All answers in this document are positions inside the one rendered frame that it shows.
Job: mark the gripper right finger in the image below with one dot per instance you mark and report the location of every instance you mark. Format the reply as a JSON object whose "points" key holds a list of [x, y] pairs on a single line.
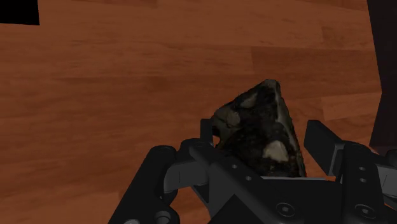
{"points": [[356, 173]]}

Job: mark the dark mottled pointed lump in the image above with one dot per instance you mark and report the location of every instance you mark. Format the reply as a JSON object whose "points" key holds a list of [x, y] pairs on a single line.
{"points": [[260, 130]]}

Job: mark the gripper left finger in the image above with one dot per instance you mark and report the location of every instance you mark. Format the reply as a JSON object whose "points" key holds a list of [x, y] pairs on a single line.
{"points": [[155, 186]]}

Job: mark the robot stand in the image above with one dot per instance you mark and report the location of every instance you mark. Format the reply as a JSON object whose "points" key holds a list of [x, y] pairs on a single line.
{"points": [[18, 11]]}

